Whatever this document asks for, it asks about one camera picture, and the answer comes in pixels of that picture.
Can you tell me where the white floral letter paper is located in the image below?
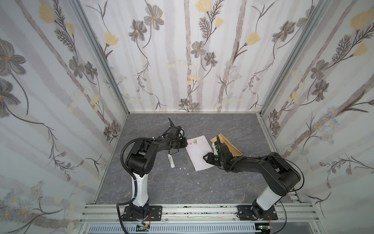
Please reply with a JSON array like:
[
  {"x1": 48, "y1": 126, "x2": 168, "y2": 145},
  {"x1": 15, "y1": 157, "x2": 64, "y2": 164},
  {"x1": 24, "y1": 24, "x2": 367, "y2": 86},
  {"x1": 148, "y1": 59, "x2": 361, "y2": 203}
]
[{"x1": 186, "y1": 136, "x2": 214, "y2": 171}]

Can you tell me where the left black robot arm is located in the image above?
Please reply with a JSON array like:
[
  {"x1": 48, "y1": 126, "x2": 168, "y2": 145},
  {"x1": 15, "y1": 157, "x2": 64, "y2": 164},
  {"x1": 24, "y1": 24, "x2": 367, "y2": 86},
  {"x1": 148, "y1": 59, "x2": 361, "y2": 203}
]
[{"x1": 120, "y1": 125, "x2": 188, "y2": 219}]

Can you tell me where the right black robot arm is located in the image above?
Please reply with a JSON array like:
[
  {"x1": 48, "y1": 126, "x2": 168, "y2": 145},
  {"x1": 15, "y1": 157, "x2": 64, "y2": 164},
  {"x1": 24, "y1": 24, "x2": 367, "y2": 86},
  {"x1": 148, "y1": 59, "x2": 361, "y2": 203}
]
[{"x1": 203, "y1": 137, "x2": 302, "y2": 221}]

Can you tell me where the brown kraft envelope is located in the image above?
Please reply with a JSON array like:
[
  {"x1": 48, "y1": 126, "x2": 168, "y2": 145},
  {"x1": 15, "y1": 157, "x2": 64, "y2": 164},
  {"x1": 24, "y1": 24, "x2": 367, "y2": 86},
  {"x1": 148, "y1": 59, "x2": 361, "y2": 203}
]
[{"x1": 210, "y1": 134, "x2": 243, "y2": 157}]

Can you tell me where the white glue stick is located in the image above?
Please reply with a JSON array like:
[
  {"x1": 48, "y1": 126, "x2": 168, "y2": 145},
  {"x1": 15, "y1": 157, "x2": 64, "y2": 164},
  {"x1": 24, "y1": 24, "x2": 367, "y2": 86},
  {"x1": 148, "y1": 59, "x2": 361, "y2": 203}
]
[{"x1": 168, "y1": 154, "x2": 175, "y2": 168}]

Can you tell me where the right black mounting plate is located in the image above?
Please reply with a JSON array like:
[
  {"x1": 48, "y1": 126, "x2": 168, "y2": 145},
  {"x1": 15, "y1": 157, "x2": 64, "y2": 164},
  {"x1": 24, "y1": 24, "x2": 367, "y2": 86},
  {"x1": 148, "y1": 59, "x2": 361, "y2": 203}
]
[{"x1": 237, "y1": 205, "x2": 278, "y2": 221}]

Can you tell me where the black mounting plate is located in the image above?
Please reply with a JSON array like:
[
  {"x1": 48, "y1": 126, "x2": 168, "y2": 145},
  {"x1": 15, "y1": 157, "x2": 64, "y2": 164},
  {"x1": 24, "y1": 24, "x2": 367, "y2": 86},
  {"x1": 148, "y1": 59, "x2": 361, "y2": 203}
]
[
  {"x1": 237, "y1": 205, "x2": 278, "y2": 221},
  {"x1": 121, "y1": 205, "x2": 163, "y2": 221}
]

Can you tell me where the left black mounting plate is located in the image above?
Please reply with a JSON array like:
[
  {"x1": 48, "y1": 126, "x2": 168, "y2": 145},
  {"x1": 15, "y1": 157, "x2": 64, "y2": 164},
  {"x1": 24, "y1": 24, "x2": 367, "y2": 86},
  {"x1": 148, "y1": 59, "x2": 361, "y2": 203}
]
[{"x1": 121, "y1": 205, "x2": 163, "y2": 221}]

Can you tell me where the white perforated cable duct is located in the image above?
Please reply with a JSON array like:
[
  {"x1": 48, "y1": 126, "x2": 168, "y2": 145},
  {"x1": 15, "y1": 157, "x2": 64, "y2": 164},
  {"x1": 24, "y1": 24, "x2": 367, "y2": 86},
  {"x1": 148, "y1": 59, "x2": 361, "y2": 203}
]
[{"x1": 87, "y1": 223, "x2": 262, "y2": 234}]

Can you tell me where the left black corrugated cable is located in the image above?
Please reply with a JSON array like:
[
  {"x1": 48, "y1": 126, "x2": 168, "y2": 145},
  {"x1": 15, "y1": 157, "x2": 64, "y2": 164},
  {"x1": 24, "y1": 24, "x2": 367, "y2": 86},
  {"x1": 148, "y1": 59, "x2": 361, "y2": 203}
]
[{"x1": 116, "y1": 137, "x2": 158, "y2": 234}]

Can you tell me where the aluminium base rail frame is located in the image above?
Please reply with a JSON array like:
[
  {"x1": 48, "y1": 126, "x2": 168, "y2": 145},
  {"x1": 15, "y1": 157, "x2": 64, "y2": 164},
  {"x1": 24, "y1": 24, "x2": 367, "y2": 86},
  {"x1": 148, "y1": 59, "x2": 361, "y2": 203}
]
[{"x1": 79, "y1": 203, "x2": 326, "y2": 234}]

